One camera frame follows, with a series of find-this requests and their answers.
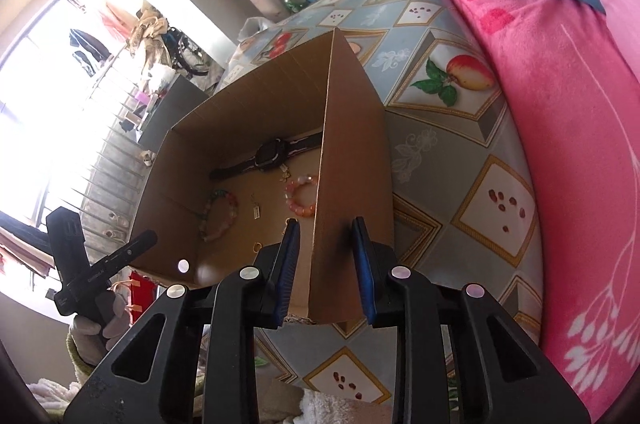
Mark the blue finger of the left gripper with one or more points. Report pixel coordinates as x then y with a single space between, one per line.
128 253

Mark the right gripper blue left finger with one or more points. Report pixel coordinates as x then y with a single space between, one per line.
278 263

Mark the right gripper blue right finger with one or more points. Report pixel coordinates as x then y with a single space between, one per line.
373 262

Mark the pink strap digital watch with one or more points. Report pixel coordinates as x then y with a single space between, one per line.
257 210

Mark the white gloved left hand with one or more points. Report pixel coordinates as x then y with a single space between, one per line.
94 341

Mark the red gift bag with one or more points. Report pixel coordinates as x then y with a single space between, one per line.
141 294

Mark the black wrist watch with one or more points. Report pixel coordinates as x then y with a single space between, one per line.
271 154

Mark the white fluffy blanket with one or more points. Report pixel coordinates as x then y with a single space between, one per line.
277 403

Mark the brown cardboard box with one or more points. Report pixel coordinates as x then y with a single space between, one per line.
206 229

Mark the patterned fruit tablecloth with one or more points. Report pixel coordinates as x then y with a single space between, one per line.
464 207

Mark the dark grey cabinet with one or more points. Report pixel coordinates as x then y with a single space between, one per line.
181 98

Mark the pile of clothes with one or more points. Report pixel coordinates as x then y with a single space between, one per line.
164 44

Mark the white plastic bags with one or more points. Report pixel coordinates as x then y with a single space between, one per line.
252 27

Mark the pink floral quilt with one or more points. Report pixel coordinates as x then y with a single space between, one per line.
571 77

